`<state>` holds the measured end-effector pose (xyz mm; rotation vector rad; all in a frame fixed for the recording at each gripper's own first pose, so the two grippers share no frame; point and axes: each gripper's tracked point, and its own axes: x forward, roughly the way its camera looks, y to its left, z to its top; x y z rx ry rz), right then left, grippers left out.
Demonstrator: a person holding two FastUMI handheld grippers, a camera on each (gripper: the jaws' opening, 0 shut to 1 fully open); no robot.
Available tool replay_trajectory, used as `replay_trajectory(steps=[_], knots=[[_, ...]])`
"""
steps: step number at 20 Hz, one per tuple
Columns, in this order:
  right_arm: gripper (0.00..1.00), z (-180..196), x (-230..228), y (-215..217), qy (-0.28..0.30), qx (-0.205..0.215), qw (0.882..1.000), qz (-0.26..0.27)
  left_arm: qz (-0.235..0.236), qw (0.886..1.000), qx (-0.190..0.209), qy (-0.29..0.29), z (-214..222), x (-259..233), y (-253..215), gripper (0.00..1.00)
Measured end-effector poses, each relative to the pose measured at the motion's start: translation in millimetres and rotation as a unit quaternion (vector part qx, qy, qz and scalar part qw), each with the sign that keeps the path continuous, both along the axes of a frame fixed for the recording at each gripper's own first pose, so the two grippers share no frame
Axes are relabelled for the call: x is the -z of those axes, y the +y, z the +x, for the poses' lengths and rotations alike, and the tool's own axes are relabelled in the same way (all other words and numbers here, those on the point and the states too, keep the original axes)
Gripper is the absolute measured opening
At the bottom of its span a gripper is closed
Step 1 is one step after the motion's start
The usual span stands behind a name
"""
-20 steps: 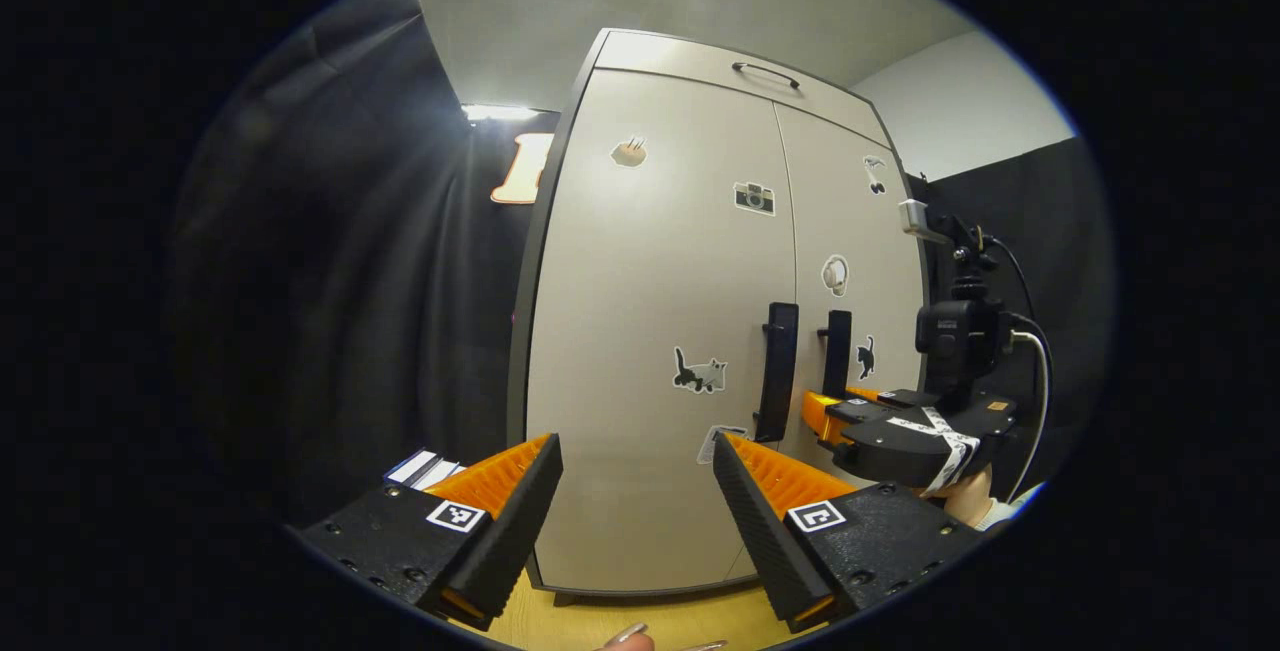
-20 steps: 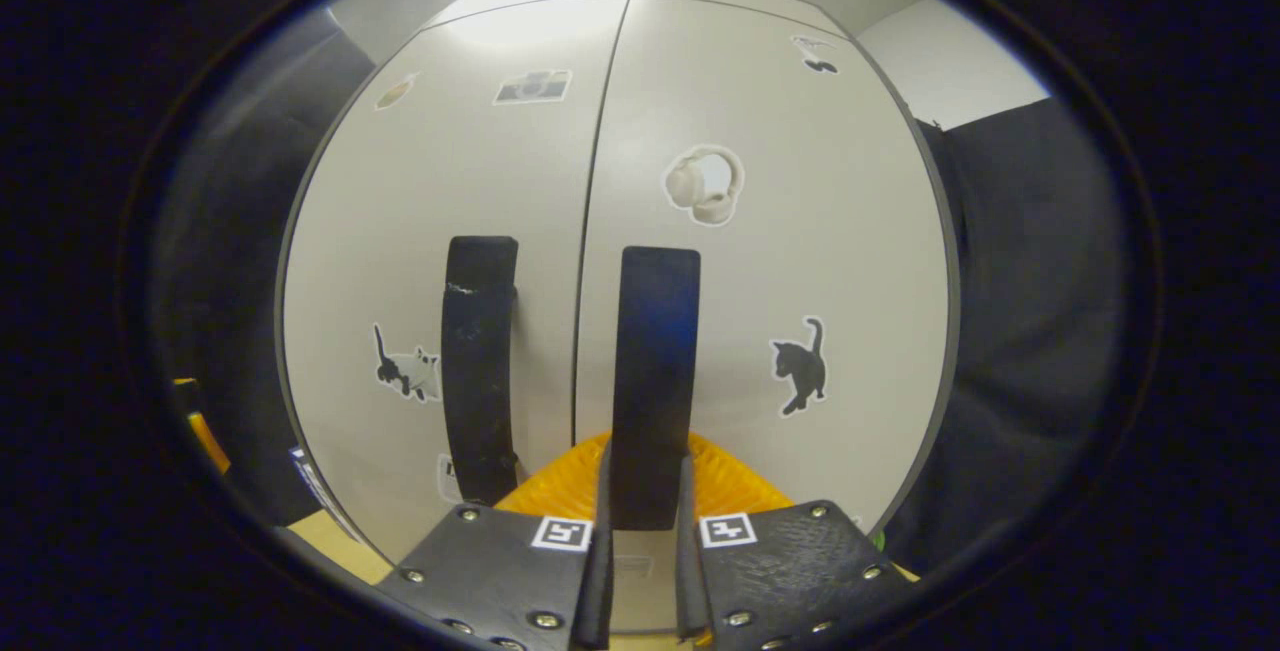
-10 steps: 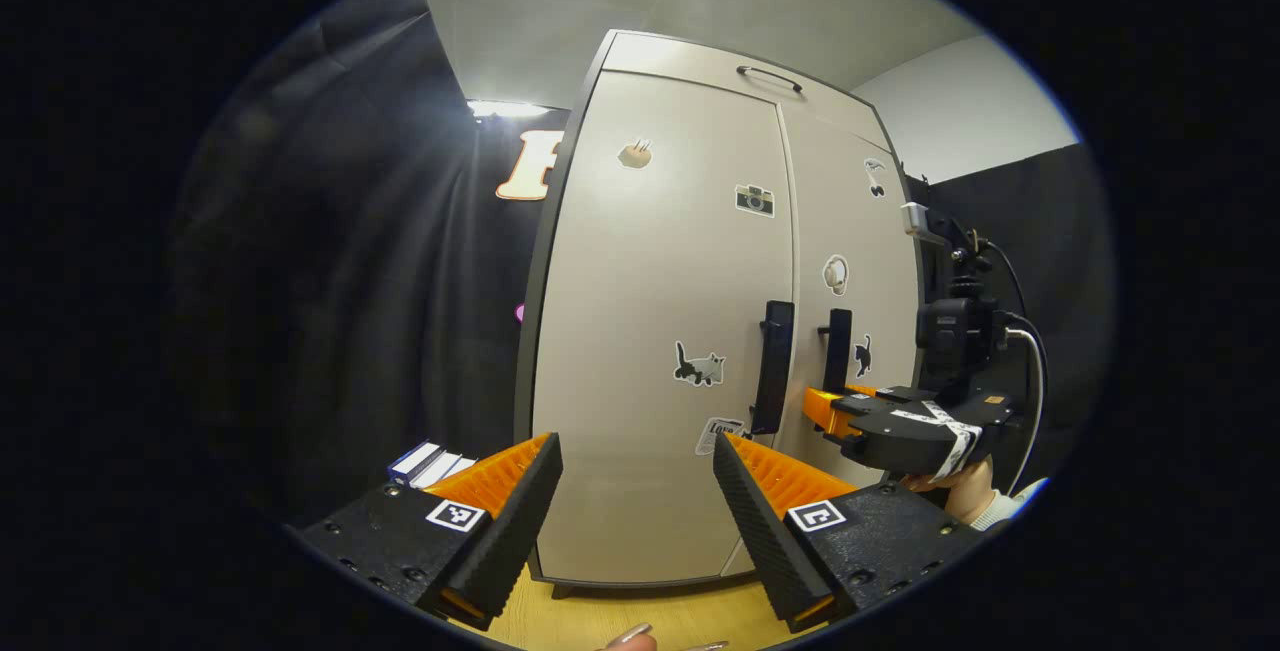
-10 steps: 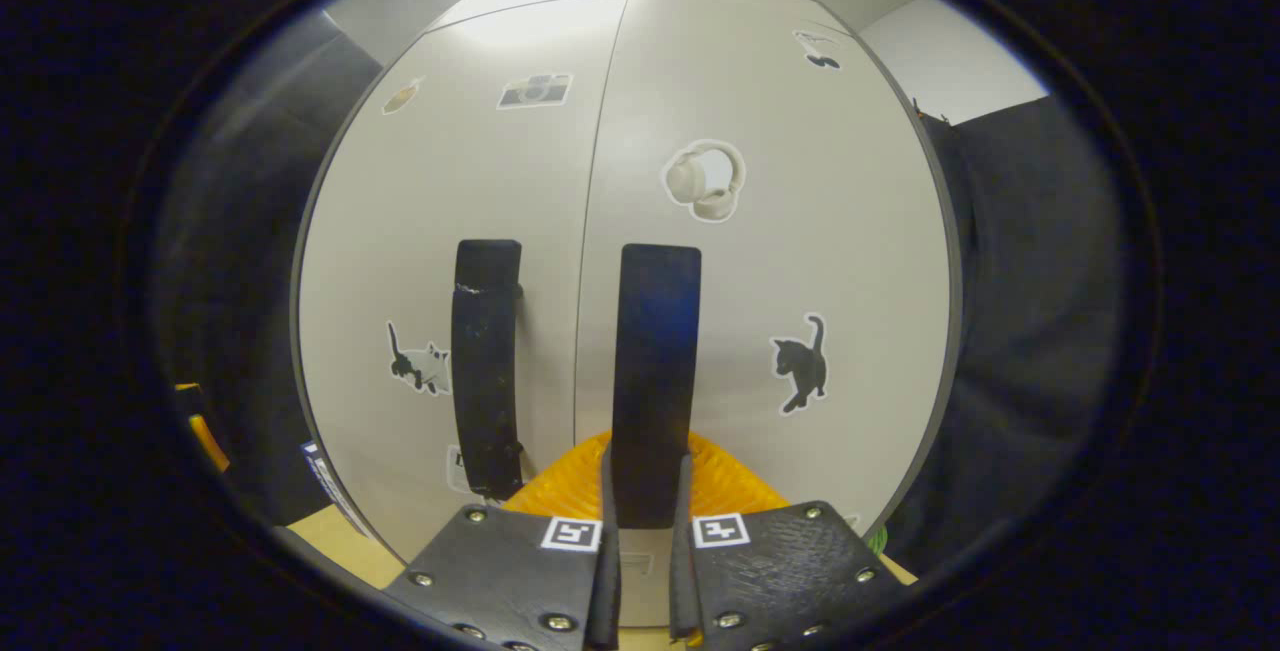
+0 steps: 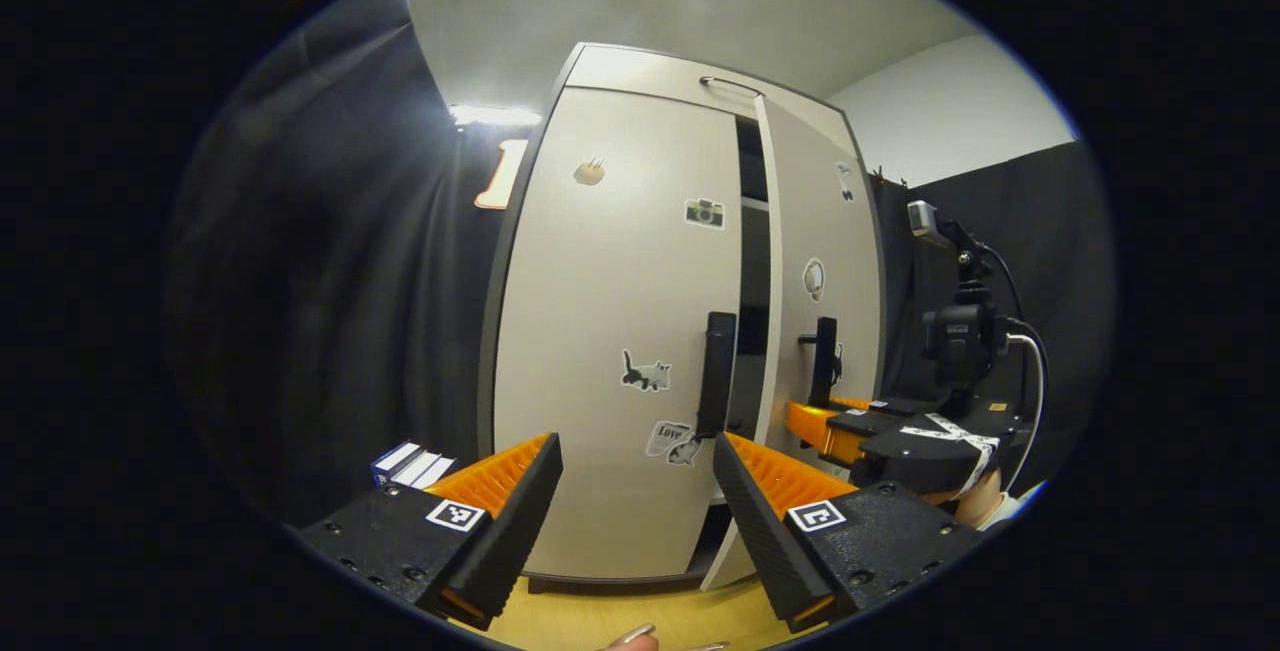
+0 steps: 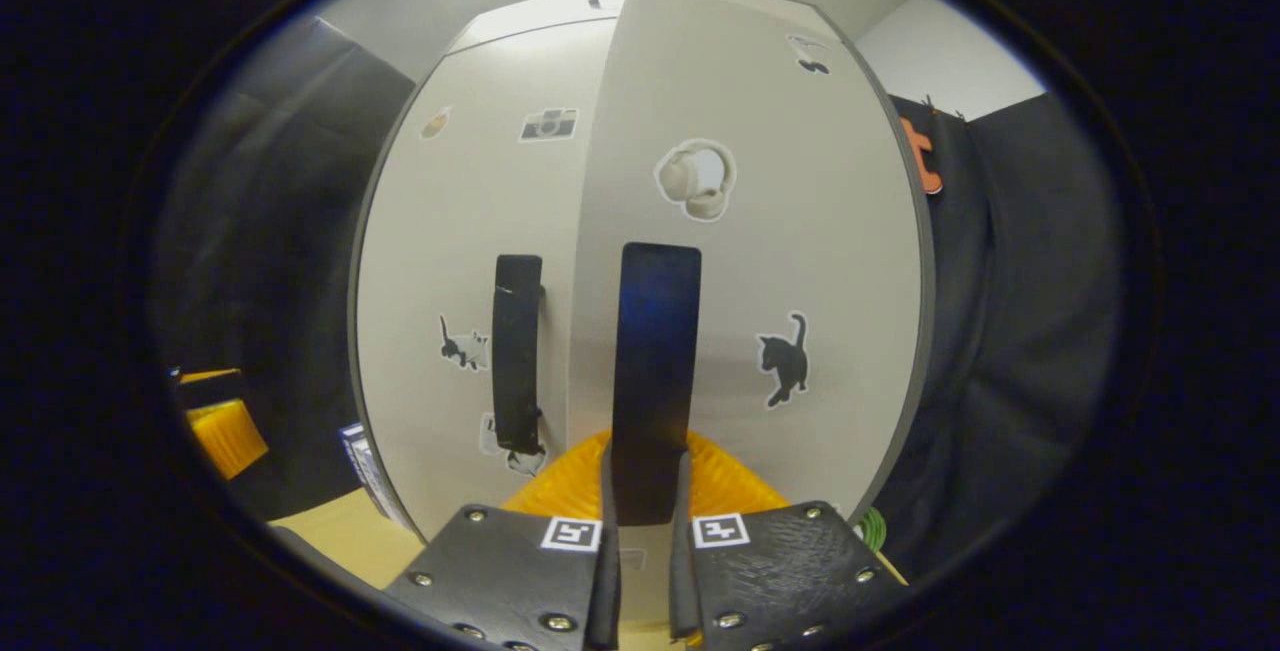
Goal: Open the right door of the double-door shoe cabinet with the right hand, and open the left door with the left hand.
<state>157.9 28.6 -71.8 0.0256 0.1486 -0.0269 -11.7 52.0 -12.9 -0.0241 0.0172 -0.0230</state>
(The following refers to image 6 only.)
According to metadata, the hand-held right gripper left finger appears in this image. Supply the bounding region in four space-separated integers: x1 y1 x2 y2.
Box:
383 429 623 651

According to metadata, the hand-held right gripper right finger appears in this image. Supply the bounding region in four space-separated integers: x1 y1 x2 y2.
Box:
668 429 911 651

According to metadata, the white cabinet door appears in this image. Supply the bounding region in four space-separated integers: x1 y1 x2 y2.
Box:
355 19 621 542
568 0 926 632

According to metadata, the white double-door shoe cabinet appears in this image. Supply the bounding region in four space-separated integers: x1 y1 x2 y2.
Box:
347 0 938 632

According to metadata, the blue white striped box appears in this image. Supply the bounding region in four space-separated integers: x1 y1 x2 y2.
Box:
338 421 411 527

